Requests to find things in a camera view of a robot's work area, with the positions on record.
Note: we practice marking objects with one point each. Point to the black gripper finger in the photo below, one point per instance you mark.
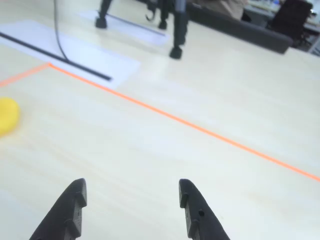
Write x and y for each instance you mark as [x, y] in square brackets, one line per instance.
[62, 215]
[202, 222]

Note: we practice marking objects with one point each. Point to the yellow rubber duck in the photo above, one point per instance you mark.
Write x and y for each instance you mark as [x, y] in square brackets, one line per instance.
[7, 115]

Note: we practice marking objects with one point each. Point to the long orange tape strip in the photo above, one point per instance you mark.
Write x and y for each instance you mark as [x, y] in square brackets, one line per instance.
[175, 118]

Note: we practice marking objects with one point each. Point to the short orange tape strip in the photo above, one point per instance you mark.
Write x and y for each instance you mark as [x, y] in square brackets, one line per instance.
[23, 74]

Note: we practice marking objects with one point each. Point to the white paper with black stripe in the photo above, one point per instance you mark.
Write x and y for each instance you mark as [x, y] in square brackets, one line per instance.
[85, 57]

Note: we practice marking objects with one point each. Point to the black tripod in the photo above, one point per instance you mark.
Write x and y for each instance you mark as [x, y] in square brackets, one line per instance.
[179, 27]

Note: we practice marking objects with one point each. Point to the dark grey desk partition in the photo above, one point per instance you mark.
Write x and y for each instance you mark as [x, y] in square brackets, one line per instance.
[240, 28]

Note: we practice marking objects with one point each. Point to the black hook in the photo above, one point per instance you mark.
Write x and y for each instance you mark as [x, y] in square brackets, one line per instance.
[150, 15]

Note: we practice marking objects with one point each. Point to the beige jacket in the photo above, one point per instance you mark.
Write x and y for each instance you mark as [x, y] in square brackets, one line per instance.
[230, 7]

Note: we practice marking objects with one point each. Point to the black office chair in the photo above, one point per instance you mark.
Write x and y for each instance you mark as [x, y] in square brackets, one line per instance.
[291, 17]

